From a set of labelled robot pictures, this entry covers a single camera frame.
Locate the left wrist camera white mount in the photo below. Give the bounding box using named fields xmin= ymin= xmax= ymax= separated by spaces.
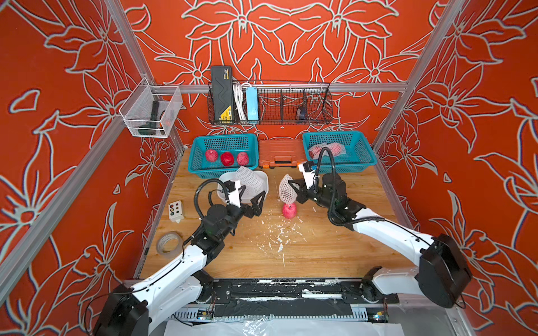
xmin=225 ymin=180 xmax=241 ymax=207

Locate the white coiled cable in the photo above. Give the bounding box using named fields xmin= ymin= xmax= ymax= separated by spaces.
xmin=232 ymin=83 xmax=249 ymax=123

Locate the small dark blue object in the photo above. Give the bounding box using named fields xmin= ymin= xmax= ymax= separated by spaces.
xmin=296 ymin=105 xmax=308 ymax=124

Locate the clear tape roll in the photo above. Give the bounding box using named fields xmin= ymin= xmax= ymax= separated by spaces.
xmin=156 ymin=232 xmax=184 ymax=259

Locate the dark green tool handle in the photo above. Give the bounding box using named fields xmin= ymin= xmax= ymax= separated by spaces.
xmin=138 ymin=100 xmax=159 ymax=136

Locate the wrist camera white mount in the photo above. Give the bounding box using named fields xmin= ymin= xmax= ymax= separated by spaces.
xmin=225 ymin=180 xmax=241 ymax=207
xmin=298 ymin=161 xmax=319 ymax=189

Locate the black wire wall basket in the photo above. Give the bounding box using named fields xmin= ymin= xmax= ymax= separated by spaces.
xmin=207 ymin=80 xmax=334 ymax=126

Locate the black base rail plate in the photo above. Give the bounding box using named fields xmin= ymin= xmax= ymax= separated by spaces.
xmin=184 ymin=278 xmax=400 ymax=319

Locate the light blue flat box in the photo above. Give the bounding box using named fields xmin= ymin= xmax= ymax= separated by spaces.
xmin=245 ymin=87 xmax=259 ymax=122

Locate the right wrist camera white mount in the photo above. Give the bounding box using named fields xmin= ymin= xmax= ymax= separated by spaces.
xmin=298 ymin=161 xmax=319 ymax=189

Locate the teal basket with netted apples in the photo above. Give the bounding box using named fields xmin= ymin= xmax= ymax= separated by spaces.
xmin=302 ymin=131 xmax=377 ymax=174

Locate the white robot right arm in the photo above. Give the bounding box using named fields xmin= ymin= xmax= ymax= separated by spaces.
xmin=288 ymin=174 xmax=472 ymax=308

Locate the white foam net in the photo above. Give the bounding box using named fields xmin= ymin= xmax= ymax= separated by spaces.
xmin=278 ymin=174 xmax=297 ymax=204
xmin=234 ymin=165 xmax=266 ymax=198

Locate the white plastic tray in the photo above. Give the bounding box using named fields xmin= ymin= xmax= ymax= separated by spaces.
xmin=216 ymin=169 xmax=270 ymax=203

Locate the white button control box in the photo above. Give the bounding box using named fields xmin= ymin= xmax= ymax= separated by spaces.
xmin=168 ymin=200 xmax=184 ymax=223

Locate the black box with yellow label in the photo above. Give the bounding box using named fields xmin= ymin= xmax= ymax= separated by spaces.
xmin=210 ymin=65 xmax=235 ymax=123

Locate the teal empty basket left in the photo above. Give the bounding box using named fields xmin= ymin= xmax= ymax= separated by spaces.
xmin=188 ymin=134 xmax=259 ymax=179

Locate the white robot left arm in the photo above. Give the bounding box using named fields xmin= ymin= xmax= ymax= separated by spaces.
xmin=89 ymin=192 xmax=266 ymax=335

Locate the orange plastic tool case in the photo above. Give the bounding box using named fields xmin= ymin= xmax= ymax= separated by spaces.
xmin=259 ymin=139 xmax=307 ymax=169

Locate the clear acrylic wall box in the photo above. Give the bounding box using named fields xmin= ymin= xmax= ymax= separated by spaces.
xmin=120 ymin=78 xmax=183 ymax=139

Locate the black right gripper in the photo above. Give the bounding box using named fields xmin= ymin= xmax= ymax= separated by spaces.
xmin=287 ymin=179 xmax=337 ymax=213

